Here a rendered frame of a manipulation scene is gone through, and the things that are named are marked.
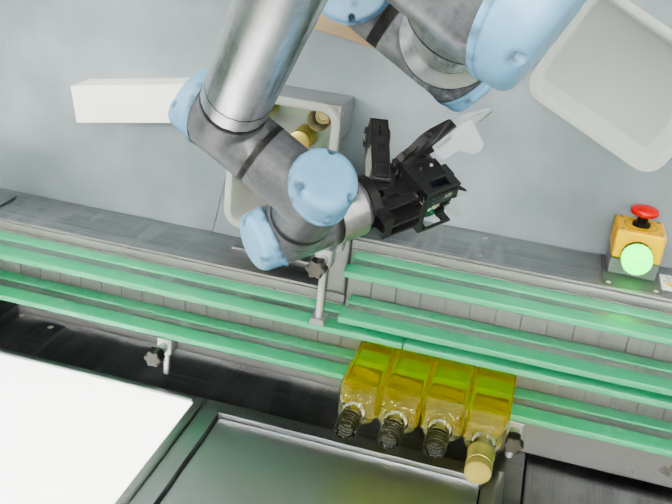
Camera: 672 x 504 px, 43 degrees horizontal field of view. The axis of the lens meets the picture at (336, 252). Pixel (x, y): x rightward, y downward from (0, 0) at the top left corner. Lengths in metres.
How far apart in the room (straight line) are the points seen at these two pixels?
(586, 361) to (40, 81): 1.01
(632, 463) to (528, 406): 0.20
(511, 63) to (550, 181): 0.77
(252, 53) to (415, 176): 0.36
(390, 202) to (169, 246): 0.50
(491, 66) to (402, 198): 0.48
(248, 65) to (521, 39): 0.30
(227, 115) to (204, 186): 0.63
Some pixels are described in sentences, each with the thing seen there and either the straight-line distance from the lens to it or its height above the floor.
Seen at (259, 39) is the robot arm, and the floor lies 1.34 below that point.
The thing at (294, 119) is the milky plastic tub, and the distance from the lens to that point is 1.39.
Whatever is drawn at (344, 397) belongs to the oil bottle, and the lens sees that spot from 1.17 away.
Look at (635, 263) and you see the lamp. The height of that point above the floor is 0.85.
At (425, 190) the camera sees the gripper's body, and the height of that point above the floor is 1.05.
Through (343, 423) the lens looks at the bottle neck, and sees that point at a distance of 1.13.
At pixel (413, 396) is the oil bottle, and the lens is 1.17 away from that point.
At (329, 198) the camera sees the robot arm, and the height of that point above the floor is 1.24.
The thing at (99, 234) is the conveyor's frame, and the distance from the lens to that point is 1.49.
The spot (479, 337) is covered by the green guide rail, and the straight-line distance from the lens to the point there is 1.27.
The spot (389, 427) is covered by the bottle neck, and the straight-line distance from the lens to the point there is 1.13.
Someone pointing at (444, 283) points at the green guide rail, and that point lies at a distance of 1.23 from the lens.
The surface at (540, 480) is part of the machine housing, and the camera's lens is 1.40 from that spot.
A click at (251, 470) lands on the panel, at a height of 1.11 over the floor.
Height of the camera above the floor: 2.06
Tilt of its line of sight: 63 degrees down
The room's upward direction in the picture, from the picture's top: 145 degrees counter-clockwise
